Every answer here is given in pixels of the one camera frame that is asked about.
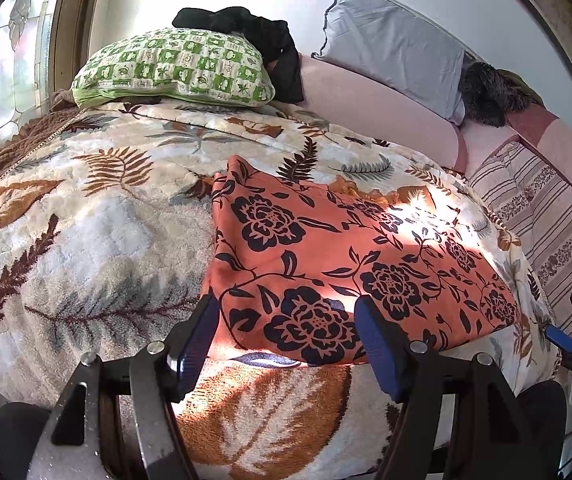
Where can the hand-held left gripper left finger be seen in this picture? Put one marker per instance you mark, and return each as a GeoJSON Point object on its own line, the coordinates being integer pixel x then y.
{"type": "Point", "coordinates": [196, 340]}

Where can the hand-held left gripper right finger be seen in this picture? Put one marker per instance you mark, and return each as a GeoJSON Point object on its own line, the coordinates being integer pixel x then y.
{"type": "Point", "coordinates": [380, 345]}

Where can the orange floral shirt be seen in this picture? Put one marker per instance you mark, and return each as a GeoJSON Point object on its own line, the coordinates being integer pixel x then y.
{"type": "Point", "coordinates": [316, 260]}

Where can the striped floral mattress pad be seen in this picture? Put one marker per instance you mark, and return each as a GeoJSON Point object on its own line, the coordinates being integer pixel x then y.
{"type": "Point", "coordinates": [540, 210]}

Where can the leaf print plush blanket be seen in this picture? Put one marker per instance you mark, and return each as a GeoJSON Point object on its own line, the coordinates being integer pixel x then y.
{"type": "Point", "coordinates": [91, 260]}

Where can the dark furry cloth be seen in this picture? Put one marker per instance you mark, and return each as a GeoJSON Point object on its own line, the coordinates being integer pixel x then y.
{"type": "Point", "coordinates": [490, 92]}

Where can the pink bolster cushion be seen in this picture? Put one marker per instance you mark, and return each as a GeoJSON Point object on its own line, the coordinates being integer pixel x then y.
{"type": "Point", "coordinates": [375, 105]}

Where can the green checkered pillow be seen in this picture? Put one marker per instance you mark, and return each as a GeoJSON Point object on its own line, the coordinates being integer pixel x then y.
{"type": "Point", "coordinates": [176, 65]}

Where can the grey pillow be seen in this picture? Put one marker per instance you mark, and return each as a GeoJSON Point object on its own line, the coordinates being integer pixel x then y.
{"type": "Point", "coordinates": [390, 45]}

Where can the black cloth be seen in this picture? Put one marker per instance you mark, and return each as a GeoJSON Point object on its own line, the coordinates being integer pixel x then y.
{"type": "Point", "coordinates": [266, 35]}

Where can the stained glass window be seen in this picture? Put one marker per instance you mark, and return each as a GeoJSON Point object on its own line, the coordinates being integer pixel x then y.
{"type": "Point", "coordinates": [16, 60]}

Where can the framed wall picture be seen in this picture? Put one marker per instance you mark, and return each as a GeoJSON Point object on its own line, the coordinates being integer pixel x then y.
{"type": "Point", "coordinates": [565, 30]}

